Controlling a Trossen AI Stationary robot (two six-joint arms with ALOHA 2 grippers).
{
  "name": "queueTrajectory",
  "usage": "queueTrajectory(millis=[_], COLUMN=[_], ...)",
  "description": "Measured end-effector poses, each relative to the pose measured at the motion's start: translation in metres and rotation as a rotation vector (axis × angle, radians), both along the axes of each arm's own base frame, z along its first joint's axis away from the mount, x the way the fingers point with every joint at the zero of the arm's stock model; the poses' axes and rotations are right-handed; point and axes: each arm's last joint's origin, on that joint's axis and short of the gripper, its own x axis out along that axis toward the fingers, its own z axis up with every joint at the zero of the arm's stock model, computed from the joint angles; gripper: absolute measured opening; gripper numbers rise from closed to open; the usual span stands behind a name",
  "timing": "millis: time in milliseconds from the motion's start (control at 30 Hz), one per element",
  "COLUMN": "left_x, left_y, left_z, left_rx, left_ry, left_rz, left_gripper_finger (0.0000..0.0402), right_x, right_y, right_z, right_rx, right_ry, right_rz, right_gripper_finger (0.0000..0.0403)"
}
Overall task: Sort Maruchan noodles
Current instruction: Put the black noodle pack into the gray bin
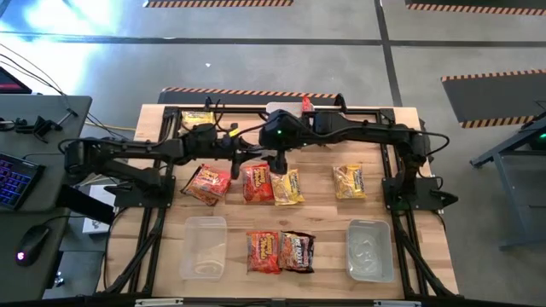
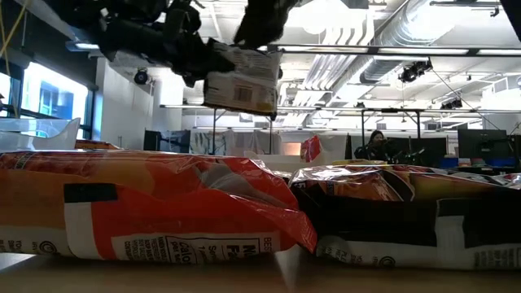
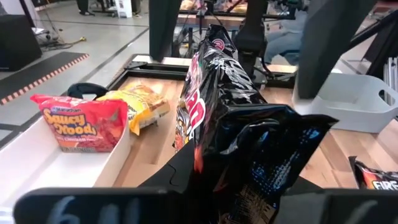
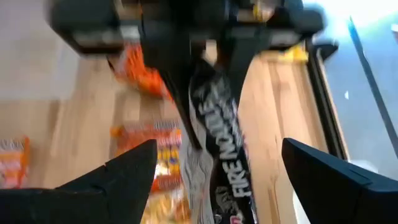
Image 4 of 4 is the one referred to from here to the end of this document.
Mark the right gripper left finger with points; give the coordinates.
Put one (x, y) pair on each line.
(118, 193)

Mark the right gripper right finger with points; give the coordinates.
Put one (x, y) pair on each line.
(335, 196)

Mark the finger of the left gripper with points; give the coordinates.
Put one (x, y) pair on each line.
(239, 53)
(168, 56)

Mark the yellow Maruchan noodle pack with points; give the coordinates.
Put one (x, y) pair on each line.
(292, 56)

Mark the black Fire noodle pack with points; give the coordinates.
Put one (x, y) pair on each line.
(224, 124)

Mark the black table clamp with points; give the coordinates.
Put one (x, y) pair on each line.
(326, 48)

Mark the black aluminium table frame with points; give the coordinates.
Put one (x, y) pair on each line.
(326, 109)

